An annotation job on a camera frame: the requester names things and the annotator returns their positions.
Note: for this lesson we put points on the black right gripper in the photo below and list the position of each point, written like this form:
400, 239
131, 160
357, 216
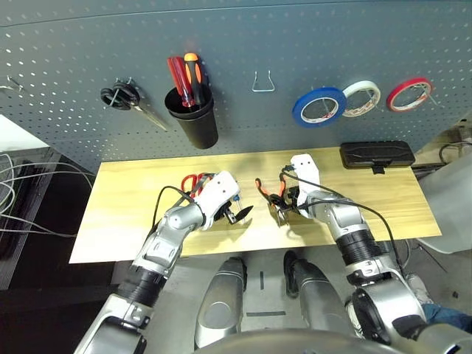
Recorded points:
293, 199

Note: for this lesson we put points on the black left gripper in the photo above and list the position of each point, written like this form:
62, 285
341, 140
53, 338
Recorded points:
226, 215

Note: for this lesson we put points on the orange black needle-nose pliers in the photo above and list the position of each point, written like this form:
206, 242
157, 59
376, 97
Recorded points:
262, 190

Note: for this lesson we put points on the blue tape roll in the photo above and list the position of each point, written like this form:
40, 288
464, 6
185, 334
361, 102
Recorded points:
298, 110

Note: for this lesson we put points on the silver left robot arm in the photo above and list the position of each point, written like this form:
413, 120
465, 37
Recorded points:
162, 250

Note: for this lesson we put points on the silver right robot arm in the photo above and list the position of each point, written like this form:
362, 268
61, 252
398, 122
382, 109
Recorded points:
354, 228

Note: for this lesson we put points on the grey metal pegboard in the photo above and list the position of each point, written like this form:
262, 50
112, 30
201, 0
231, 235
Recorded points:
258, 37

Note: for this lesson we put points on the silver left robot leg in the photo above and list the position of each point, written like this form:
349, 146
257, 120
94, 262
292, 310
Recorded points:
219, 306

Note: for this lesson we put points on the silver robot leg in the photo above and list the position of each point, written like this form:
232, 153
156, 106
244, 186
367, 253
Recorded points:
317, 295
219, 306

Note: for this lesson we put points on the black tool cup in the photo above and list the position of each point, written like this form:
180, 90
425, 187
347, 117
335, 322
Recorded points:
199, 129

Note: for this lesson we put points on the silver right robot leg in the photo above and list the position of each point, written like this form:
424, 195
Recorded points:
317, 295

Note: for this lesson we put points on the black tool case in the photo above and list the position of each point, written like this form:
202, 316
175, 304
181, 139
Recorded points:
376, 155

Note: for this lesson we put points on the silver peg hook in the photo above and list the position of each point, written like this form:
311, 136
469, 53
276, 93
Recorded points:
13, 83
324, 105
424, 92
370, 97

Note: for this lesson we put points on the white sneaker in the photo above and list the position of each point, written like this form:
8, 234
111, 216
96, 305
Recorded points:
418, 289
352, 319

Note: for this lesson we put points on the grey robot torso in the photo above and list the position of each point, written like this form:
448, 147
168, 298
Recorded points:
295, 344

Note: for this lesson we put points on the white tape roll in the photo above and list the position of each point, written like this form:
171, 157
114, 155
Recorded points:
363, 85

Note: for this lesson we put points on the orange black screwdriver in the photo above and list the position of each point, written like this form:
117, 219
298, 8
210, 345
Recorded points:
193, 75

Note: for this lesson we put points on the red tape roll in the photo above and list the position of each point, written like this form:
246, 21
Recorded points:
396, 88

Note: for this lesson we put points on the light grey appliance housing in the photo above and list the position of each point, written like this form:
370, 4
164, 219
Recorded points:
450, 206

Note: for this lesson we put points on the blue jeans leg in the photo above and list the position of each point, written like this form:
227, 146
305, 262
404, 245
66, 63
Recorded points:
446, 315

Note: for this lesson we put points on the dark metal rack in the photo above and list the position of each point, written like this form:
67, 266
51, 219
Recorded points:
22, 221

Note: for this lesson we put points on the white board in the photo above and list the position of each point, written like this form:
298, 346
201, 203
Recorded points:
14, 136

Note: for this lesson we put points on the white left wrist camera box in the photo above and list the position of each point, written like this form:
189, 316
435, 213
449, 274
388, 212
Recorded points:
217, 195

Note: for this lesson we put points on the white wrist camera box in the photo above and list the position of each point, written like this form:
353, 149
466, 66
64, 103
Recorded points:
217, 195
306, 173

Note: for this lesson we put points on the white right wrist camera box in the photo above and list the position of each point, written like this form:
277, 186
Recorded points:
306, 173

